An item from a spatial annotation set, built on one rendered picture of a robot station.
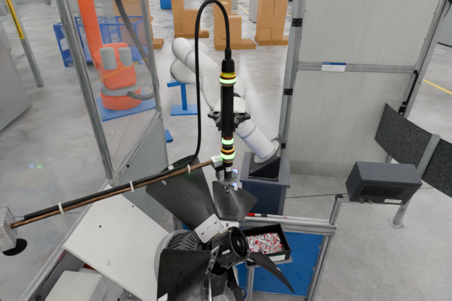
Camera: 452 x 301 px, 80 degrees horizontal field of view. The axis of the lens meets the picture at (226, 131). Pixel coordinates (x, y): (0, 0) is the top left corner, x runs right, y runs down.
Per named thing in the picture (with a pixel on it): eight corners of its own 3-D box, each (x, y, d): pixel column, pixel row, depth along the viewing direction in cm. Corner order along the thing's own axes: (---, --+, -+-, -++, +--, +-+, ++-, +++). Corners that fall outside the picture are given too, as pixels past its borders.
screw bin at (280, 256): (247, 267, 130) (247, 258, 126) (239, 238, 144) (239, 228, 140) (290, 260, 133) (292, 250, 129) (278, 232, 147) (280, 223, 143)
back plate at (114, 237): (213, 401, 88) (216, 401, 87) (25, 296, 65) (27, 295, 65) (229, 254, 133) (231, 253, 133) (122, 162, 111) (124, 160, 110)
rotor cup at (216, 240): (198, 271, 89) (228, 259, 84) (197, 230, 99) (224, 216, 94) (226, 280, 97) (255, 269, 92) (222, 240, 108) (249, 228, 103)
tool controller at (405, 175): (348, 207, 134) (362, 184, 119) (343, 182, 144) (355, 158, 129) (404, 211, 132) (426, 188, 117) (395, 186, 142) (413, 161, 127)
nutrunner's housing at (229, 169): (224, 189, 90) (224, 50, 67) (219, 182, 93) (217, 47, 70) (235, 185, 92) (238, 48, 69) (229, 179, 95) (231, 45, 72)
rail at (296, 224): (173, 221, 157) (171, 211, 153) (175, 216, 160) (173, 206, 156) (333, 236, 148) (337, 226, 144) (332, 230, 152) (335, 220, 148)
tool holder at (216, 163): (217, 190, 87) (217, 166, 82) (208, 177, 92) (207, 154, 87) (241, 181, 90) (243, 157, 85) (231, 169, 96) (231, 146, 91)
